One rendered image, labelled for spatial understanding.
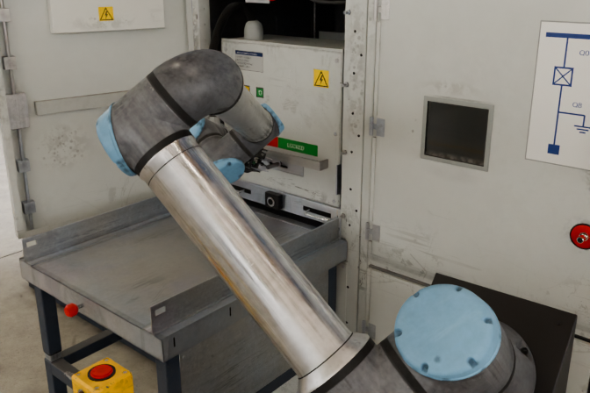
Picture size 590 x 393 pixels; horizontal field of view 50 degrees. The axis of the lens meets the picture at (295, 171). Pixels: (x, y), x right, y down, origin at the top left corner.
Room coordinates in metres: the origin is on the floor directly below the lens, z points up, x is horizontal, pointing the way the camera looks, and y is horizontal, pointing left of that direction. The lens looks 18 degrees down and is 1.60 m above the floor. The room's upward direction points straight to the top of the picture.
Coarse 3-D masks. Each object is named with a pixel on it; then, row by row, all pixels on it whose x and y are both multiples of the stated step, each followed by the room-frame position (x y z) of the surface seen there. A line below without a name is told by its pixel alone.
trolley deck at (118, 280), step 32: (160, 224) 1.84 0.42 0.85; (288, 224) 1.84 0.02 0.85; (64, 256) 1.60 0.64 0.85; (96, 256) 1.60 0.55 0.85; (128, 256) 1.60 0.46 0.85; (160, 256) 1.60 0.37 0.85; (192, 256) 1.60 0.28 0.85; (320, 256) 1.60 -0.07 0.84; (64, 288) 1.43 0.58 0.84; (96, 288) 1.42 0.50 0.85; (128, 288) 1.42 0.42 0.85; (160, 288) 1.42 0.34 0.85; (96, 320) 1.35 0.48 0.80; (128, 320) 1.26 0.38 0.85; (192, 320) 1.26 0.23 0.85; (224, 320) 1.32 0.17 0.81; (160, 352) 1.19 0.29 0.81
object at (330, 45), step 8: (232, 40) 2.06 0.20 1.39; (240, 40) 2.04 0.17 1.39; (248, 40) 2.01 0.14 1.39; (256, 40) 2.00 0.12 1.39; (264, 40) 2.04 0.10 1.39; (272, 40) 2.04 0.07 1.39; (280, 40) 2.04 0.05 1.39; (288, 40) 2.04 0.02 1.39; (296, 40) 2.04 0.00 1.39; (304, 40) 2.04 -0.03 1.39; (312, 40) 2.04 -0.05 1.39; (320, 40) 2.04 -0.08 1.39; (328, 40) 2.04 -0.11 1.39; (336, 40) 2.04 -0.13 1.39; (344, 40) 2.04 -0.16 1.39; (312, 48) 1.85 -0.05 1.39; (320, 48) 1.83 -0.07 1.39; (328, 48) 1.81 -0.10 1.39; (336, 48) 1.79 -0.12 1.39
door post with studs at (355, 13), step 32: (352, 0) 1.71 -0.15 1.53; (352, 32) 1.70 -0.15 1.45; (352, 64) 1.70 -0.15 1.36; (352, 96) 1.70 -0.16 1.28; (352, 128) 1.70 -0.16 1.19; (352, 160) 1.70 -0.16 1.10; (352, 192) 1.69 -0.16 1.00; (352, 224) 1.69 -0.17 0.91; (352, 256) 1.69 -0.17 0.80; (352, 288) 1.69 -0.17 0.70; (352, 320) 1.69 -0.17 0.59
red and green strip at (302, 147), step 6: (276, 138) 1.94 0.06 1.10; (282, 138) 1.92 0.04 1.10; (270, 144) 1.95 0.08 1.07; (276, 144) 1.94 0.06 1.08; (282, 144) 1.92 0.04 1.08; (288, 144) 1.91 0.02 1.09; (294, 144) 1.89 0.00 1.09; (300, 144) 1.87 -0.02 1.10; (306, 144) 1.86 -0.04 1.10; (294, 150) 1.89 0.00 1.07; (300, 150) 1.87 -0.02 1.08; (306, 150) 1.86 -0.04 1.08; (312, 150) 1.84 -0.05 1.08
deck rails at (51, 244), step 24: (96, 216) 1.73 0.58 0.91; (120, 216) 1.80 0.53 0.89; (144, 216) 1.86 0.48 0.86; (168, 216) 1.89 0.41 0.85; (24, 240) 1.56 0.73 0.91; (48, 240) 1.62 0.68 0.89; (72, 240) 1.67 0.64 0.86; (96, 240) 1.70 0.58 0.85; (312, 240) 1.63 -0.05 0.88; (336, 240) 1.71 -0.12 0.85; (192, 288) 1.29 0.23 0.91; (216, 288) 1.35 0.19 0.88; (168, 312) 1.24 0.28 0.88; (192, 312) 1.29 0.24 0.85
